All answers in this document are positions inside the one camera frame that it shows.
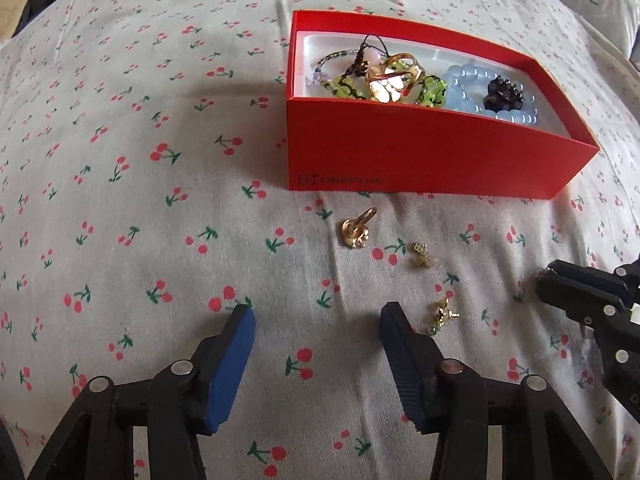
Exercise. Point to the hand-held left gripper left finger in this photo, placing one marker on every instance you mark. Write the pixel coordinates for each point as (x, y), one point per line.
(230, 370)

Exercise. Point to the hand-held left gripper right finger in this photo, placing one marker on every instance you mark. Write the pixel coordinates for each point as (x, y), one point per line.
(400, 365)

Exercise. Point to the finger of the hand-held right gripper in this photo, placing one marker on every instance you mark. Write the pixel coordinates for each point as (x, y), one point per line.
(575, 297)
(595, 272)

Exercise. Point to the small gold green earring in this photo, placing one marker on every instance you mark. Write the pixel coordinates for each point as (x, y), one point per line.
(442, 312)

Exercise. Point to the small pale stud earring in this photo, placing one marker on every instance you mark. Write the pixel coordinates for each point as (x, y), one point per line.
(425, 259)

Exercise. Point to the red cardboard box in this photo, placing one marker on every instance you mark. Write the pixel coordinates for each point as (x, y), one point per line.
(425, 160)

